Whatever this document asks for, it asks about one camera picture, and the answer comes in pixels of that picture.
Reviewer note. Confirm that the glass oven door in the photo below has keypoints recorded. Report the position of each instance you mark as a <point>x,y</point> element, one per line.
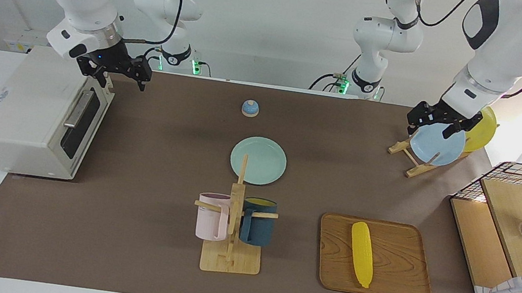
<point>83,137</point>

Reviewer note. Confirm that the beige toaster oven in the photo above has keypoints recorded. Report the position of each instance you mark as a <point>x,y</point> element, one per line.
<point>16,107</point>

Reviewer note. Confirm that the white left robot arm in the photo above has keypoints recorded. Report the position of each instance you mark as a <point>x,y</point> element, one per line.
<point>504,48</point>

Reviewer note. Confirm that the wooden plate rack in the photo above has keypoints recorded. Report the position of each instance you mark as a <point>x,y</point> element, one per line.
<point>418,169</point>

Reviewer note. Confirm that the wooden mug tree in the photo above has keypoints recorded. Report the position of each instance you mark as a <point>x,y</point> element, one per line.
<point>229,262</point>

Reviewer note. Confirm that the pink mug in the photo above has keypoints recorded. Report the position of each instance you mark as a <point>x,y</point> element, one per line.
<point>209,221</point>

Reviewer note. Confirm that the small blue lidded pot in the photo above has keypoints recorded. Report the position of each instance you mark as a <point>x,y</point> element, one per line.
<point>250,109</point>

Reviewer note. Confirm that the light blue plate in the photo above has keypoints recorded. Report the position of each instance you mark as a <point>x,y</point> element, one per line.
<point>437,148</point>

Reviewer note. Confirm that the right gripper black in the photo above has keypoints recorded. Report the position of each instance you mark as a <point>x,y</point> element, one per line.
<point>119,64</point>

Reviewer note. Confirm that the dark teal mug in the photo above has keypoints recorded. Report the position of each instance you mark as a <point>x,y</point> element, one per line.
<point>259,228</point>

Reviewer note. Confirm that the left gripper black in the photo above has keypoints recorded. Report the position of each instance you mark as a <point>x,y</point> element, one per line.
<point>444,116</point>

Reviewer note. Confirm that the brown table mat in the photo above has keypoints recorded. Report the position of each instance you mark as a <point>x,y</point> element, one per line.
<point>147,263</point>

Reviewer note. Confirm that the yellow plate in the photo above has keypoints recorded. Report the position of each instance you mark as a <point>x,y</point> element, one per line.
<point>483,132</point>

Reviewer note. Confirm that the light green plate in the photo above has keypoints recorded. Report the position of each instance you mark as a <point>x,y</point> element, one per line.
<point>264,160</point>

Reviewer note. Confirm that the yellow corn cob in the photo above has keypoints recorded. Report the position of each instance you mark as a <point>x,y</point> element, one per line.
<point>361,252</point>

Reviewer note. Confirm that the wooden serving tray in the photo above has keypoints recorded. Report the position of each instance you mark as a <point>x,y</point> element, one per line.
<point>402,268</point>

